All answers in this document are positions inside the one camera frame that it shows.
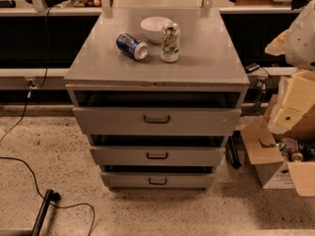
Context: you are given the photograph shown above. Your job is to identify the grey top drawer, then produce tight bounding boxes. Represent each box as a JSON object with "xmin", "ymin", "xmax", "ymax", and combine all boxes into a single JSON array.
[{"xmin": 73, "ymin": 107, "xmax": 240, "ymax": 136}]

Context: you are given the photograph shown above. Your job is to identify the grey drawer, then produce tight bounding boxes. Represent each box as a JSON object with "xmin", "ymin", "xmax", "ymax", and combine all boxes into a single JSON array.
[
  {"xmin": 91, "ymin": 146, "xmax": 225, "ymax": 166},
  {"xmin": 73, "ymin": 107, "xmax": 240, "ymax": 136},
  {"xmin": 100, "ymin": 172, "xmax": 215, "ymax": 189}
]

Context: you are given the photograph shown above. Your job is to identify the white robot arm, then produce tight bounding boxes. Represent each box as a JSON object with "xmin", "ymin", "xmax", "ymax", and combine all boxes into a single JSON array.
[{"xmin": 265, "ymin": 0, "xmax": 315, "ymax": 134}]

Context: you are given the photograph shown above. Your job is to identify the grey drawer cabinet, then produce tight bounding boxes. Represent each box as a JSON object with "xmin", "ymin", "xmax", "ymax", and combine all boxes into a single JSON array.
[{"xmin": 65, "ymin": 8, "xmax": 249, "ymax": 175}]

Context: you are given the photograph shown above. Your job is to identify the grey middle drawer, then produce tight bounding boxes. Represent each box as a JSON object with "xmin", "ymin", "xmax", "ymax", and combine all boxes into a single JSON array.
[{"xmin": 91, "ymin": 146, "xmax": 225, "ymax": 166}]

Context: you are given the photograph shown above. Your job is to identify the grey bottom drawer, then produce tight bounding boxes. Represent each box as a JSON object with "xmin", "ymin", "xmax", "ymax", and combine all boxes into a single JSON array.
[{"xmin": 100, "ymin": 172, "xmax": 215, "ymax": 189}]

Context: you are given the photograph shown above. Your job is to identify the open cardboard box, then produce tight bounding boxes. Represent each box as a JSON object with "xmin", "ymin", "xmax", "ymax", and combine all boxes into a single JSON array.
[{"xmin": 240, "ymin": 94, "xmax": 315, "ymax": 197}]

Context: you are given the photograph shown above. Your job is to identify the blue soda can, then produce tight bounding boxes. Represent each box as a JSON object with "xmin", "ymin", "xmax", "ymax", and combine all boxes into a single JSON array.
[{"xmin": 116, "ymin": 33, "xmax": 149, "ymax": 61}]

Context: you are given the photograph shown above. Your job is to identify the green white soda can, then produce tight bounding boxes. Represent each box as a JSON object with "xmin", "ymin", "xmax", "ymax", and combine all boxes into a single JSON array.
[{"xmin": 160, "ymin": 23, "xmax": 181, "ymax": 63}]

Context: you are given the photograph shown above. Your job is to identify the white bowl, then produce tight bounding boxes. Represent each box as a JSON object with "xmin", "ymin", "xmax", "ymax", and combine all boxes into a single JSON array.
[{"xmin": 141, "ymin": 17, "xmax": 171, "ymax": 43}]

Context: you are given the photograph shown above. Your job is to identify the small black device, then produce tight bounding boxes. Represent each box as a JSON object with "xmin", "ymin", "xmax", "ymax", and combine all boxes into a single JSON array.
[{"xmin": 244, "ymin": 63, "xmax": 260, "ymax": 74}]

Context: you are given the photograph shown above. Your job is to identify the black metal stand leg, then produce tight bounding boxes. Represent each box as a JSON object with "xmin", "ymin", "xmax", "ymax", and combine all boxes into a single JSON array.
[{"xmin": 0, "ymin": 189, "xmax": 62, "ymax": 236}]

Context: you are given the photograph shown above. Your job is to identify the red can in box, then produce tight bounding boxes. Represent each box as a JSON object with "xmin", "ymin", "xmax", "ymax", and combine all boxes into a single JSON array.
[{"xmin": 287, "ymin": 147, "xmax": 303, "ymax": 162}]

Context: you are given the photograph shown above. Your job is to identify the black floor cable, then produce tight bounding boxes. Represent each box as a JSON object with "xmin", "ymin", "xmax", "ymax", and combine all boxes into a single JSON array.
[{"xmin": 0, "ymin": 155, "xmax": 96, "ymax": 236}]

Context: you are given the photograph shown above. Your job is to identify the black hanging cable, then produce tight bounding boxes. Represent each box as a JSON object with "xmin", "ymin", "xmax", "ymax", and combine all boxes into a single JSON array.
[{"xmin": 0, "ymin": 5, "xmax": 57, "ymax": 144}]

